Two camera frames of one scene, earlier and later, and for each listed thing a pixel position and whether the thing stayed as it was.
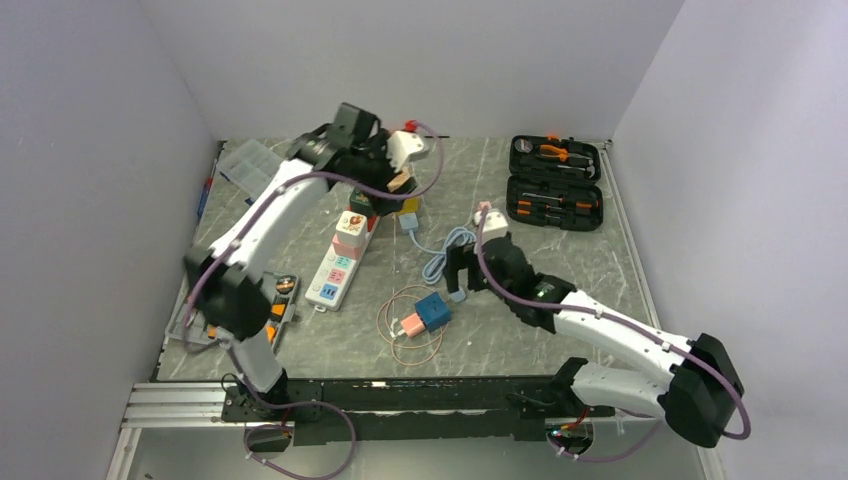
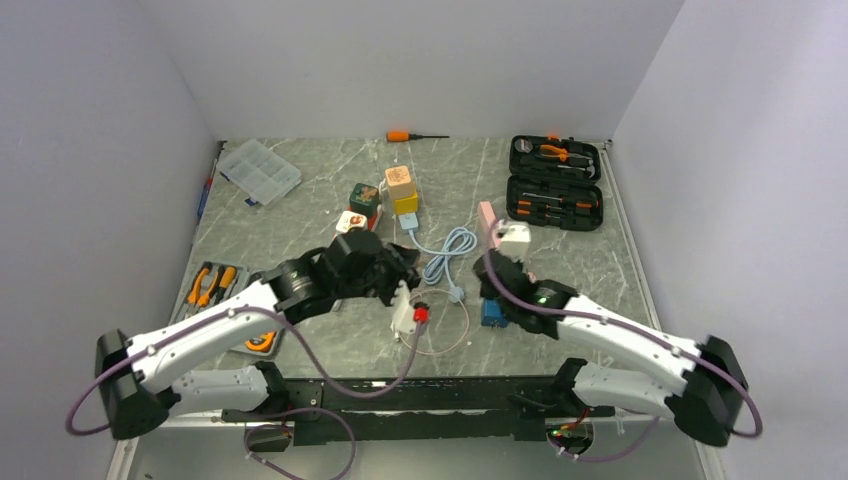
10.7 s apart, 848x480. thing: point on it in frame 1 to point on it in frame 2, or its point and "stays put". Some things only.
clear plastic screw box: x=249 y=167 stays put
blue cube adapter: x=433 y=311 to x=492 y=313
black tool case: x=554 y=182 stays put
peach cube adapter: x=398 y=180 stays put
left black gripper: x=378 y=148 to x=403 y=267
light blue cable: x=434 y=267 stays put
